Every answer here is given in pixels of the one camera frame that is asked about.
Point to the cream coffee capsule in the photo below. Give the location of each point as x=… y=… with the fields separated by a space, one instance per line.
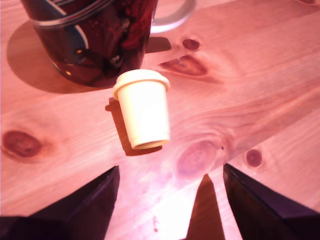
x=143 y=112

